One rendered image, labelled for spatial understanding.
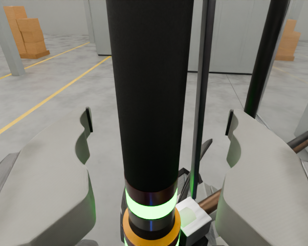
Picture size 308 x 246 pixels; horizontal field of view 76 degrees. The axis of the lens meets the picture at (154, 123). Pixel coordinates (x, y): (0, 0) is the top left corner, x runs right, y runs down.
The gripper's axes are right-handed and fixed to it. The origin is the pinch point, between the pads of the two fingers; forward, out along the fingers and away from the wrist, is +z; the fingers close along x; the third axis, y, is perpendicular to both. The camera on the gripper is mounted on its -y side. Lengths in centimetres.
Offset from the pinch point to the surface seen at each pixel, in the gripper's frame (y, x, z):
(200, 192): 51, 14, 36
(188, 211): 10.8, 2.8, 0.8
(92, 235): 166, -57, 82
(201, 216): 11.1, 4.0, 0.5
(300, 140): 10.2, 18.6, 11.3
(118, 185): 166, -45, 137
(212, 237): 58, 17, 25
